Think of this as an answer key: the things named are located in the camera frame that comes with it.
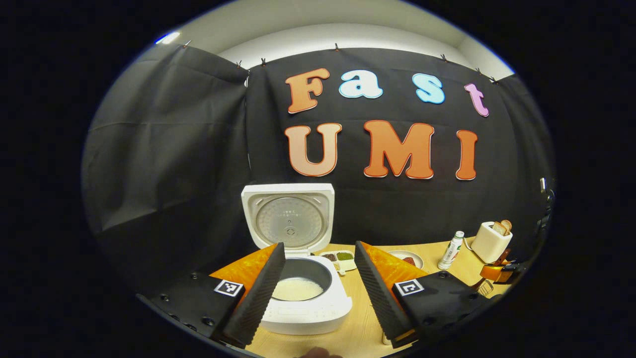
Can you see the white drink bottle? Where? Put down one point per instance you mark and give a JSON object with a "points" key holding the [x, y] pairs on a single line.
{"points": [[449, 253]]}

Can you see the white rice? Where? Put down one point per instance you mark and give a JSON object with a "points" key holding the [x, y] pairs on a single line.
{"points": [[298, 289]]}

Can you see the white toaster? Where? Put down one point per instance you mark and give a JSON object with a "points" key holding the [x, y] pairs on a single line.
{"points": [[489, 246]]}

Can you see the brown wooden spoon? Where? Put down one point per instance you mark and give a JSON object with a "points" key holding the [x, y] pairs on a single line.
{"points": [[503, 257]]}

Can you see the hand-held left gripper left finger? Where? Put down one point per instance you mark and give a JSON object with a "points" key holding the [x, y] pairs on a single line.
{"points": [[258, 298]]}

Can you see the black backdrop cloth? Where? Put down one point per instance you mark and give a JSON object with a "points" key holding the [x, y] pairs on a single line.
{"points": [[174, 149]]}

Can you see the white rice cooker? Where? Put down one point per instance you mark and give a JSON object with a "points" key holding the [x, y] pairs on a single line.
{"points": [[308, 318]]}

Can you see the toasted bread slice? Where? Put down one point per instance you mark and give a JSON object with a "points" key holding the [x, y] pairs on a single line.
{"points": [[506, 224], [498, 228]]}

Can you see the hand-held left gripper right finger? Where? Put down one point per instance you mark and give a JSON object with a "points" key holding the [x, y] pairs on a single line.
{"points": [[380, 298]]}

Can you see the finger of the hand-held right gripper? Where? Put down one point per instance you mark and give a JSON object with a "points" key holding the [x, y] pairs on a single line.
{"points": [[491, 273]]}

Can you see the ceiling light panel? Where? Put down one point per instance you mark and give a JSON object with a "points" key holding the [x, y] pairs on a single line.
{"points": [[168, 38]]}

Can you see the white plate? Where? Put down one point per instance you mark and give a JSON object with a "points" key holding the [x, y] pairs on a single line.
{"points": [[417, 259]]}

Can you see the white divided dish of beans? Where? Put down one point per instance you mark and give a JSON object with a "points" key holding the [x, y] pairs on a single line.
{"points": [[343, 257]]}

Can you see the red meat piece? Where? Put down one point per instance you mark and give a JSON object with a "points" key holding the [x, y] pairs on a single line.
{"points": [[408, 261]]}

